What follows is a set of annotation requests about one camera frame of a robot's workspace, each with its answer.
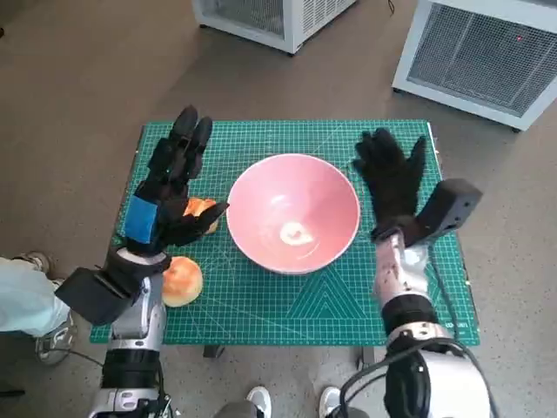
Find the rectangular orange toy bread loaf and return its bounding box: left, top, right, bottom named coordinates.
left=182, top=197, right=219, bottom=236

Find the round toy bread bun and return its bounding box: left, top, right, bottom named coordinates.
left=161, top=255, right=205, bottom=308

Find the person in white shoes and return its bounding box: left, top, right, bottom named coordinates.
left=212, top=385, right=349, bottom=418

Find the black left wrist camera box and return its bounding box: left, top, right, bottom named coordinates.
left=54, top=265, right=134, bottom=327

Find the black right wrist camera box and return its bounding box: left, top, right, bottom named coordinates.
left=402, top=178, right=483, bottom=249

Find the green cutting mat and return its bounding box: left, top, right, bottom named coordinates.
left=89, top=119, right=482, bottom=347

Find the thin black floor cable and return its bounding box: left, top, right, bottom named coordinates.
left=41, top=346, right=108, bottom=369

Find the pink bowl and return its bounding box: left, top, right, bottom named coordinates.
left=226, top=152, right=362, bottom=276

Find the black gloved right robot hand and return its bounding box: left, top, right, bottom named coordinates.
left=352, top=126, right=429, bottom=240

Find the person in light trousers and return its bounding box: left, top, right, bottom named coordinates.
left=0, top=250, right=77, bottom=367

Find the large white mesh cabinet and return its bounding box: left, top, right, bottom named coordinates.
left=391, top=0, right=557, bottom=134

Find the small white mesh cabinet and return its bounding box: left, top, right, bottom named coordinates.
left=191, top=0, right=360, bottom=56

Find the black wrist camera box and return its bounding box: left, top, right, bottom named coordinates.
left=402, top=178, right=483, bottom=249
left=54, top=265, right=134, bottom=327

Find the black right upper arm cable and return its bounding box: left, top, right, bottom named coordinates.
left=339, top=343, right=480, bottom=418

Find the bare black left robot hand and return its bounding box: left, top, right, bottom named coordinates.
left=114, top=105, right=231, bottom=253

